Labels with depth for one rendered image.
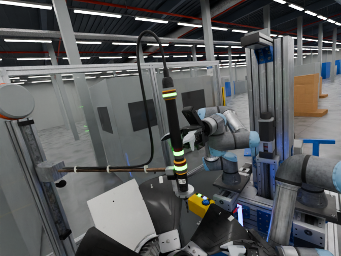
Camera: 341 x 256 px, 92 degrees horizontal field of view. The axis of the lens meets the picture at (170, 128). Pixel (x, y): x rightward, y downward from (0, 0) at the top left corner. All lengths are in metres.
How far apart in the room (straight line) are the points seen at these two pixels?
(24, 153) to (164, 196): 0.65
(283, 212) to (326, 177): 0.21
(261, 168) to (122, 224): 1.01
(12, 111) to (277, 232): 1.21
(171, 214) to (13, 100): 0.82
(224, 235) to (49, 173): 0.81
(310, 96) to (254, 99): 7.16
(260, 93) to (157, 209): 1.03
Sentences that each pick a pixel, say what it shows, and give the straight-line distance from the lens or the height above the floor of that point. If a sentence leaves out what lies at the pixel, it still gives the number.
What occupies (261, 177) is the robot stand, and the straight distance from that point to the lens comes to 1.46.
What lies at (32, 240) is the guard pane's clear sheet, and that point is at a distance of 1.34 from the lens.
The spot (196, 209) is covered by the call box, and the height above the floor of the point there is 1.03.
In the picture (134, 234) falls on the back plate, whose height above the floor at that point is 1.17.
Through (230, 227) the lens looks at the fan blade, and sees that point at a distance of 0.91.
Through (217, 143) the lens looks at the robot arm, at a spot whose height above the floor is 1.56.
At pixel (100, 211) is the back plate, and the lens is 0.96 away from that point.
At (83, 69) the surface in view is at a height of 2.02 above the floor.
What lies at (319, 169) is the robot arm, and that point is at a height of 1.46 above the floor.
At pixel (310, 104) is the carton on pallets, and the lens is 8.51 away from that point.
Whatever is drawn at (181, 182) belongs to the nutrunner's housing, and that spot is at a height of 1.50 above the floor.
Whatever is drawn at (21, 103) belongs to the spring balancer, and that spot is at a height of 1.87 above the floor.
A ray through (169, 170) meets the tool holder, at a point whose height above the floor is 1.55.
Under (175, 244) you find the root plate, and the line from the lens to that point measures 0.77.
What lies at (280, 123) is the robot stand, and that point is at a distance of 1.35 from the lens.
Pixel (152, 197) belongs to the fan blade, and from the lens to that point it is 0.81.
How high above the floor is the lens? 1.81
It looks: 12 degrees down
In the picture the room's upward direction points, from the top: 9 degrees counter-clockwise
